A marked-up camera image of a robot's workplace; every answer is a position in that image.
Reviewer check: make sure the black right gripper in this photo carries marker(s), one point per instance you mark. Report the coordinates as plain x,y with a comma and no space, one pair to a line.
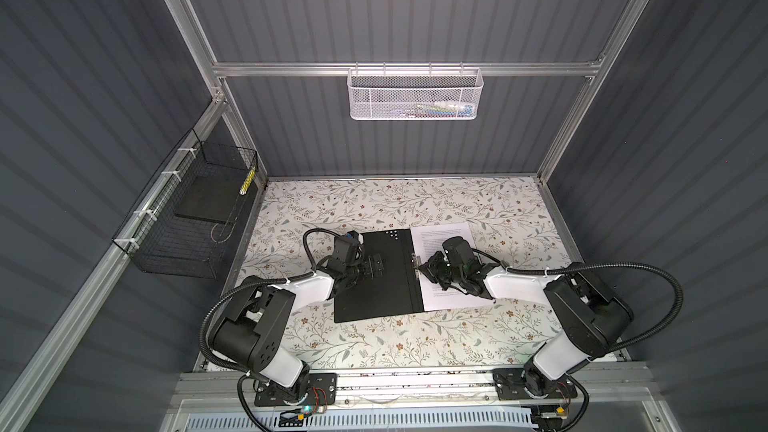
429,268

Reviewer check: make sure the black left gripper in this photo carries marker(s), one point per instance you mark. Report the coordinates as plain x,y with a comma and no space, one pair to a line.
377,269

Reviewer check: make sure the white printed sheet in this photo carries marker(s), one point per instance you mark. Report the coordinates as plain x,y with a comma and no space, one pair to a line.
427,240

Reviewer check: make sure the orange folder black inside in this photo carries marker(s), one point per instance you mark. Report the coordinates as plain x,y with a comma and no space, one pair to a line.
409,271

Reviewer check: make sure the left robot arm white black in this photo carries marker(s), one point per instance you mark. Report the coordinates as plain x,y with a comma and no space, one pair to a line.
244,330

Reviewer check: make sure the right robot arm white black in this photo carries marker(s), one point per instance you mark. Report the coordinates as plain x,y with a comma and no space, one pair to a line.
591,317

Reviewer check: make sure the floral table mat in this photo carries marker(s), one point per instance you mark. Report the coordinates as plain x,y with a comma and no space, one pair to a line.
507,217

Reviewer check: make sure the yellow marker in basket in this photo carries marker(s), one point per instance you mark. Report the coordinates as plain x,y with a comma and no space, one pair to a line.
247,182

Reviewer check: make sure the white vented panel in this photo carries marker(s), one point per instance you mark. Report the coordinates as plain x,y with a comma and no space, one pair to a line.
403,419

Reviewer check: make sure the markers in white basket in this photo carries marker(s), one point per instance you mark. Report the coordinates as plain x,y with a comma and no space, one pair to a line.
450,109

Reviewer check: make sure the black pad in basket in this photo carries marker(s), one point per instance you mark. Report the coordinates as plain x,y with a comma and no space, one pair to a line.
210,199

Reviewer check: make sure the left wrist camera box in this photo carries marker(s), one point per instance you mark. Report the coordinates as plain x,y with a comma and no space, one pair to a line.
354,235

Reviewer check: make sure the white wire mesh basket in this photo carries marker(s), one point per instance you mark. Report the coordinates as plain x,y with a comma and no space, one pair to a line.
377,97

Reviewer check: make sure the black wire basket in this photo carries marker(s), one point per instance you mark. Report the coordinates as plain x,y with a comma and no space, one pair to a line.
158,242

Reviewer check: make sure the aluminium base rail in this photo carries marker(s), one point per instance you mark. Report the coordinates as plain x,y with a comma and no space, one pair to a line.
605,381

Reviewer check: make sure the aluminium frame crossbar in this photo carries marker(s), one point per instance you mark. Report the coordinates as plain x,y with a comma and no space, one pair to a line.
318,69

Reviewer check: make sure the aluminium frame post left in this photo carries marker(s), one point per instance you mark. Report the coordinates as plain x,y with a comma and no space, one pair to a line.
201,51

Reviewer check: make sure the aluminium frame post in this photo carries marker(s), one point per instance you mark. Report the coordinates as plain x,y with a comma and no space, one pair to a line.
616,41
201,51

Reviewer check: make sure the aluminium frame post right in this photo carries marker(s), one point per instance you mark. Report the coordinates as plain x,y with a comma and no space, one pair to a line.
616,41

